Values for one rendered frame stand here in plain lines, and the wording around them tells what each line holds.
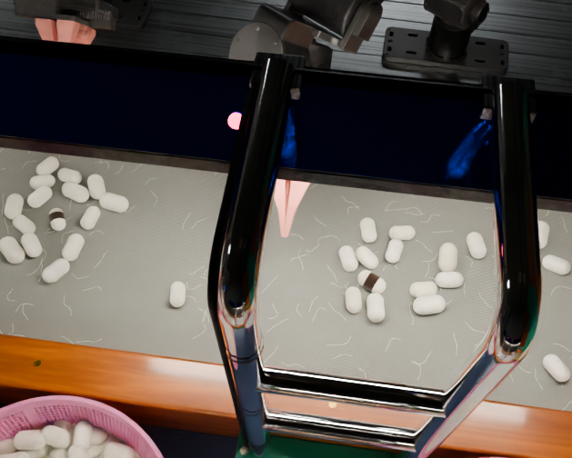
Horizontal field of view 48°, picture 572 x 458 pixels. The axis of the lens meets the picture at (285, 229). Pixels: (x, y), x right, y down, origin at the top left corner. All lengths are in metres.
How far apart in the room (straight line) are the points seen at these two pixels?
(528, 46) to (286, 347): 0.68
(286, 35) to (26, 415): 0.46
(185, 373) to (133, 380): 0.06
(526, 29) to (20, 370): 0.93
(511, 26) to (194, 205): 0.64
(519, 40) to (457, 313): 0.56
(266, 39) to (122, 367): 0.37
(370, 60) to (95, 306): 0.59
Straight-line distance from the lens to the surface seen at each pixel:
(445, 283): 0.76
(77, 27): 0.79
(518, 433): 0.71
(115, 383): 0.70
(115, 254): 0.80
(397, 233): 0.78
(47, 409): 0.73
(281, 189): 0.66
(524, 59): 1.14
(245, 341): 0.38
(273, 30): 0.60
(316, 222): 0.79
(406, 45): 1.09
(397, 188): 0.45
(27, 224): 0.83
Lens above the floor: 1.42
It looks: 59 degrees down
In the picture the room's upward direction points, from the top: straight up
